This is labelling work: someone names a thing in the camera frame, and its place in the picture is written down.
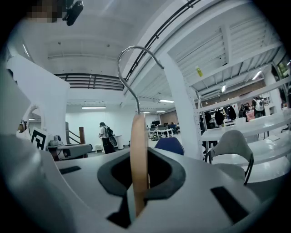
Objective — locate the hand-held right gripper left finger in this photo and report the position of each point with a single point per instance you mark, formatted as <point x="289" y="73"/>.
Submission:
<point x="75" y="193"/>

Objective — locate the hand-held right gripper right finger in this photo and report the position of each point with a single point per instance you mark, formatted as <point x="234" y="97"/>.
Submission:
<point x="195" y="182"/>

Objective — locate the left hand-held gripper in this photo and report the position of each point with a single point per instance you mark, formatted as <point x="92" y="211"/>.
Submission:
<point x="38" y="140"/>

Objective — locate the wooden clothes hanger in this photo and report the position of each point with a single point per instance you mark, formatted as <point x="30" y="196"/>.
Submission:
<point x="138" y="159"/>

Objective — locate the dark wooden stair railing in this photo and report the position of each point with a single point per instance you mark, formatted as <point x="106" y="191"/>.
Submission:
<point x="81" y="136"/>

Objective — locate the navy blue fabric chair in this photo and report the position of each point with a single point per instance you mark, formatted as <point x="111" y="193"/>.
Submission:
<point x="169" y="145"/>

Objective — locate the ceiling tube light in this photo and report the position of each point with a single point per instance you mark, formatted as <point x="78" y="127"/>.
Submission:
<point x="257" y="75"/>
<point x="166" y="100"/>
<point x="93" y="107"/>
<point x="224" y="88"/>

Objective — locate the grey shell chair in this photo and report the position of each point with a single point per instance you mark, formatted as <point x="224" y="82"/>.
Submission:
<point x="234" y="143"/>

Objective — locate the row of office desks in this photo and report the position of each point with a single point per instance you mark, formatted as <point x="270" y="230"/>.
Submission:
<point x="162" y="130"/>

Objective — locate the white metal shelf rack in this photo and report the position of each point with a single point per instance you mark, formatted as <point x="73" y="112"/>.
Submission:
<point x="193" y="118"/>

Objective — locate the black hanging bag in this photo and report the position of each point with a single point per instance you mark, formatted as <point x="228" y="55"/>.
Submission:
<point x="232" y="113"/>
<point x="219" y="117"/>

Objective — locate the black mezzanine railing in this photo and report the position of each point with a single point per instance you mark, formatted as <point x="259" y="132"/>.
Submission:
<point x="91" y="82"/>

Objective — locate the yellow label sticker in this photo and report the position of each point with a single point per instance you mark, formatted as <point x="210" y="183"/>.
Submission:
<point x="199" y="71"/>

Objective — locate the black ceiling track rail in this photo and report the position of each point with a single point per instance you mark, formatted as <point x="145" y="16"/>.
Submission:
<point x="145" y="49"/>

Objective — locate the black head-worn camera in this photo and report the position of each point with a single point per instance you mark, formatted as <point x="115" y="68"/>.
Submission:
<point x="73" y="11"/>

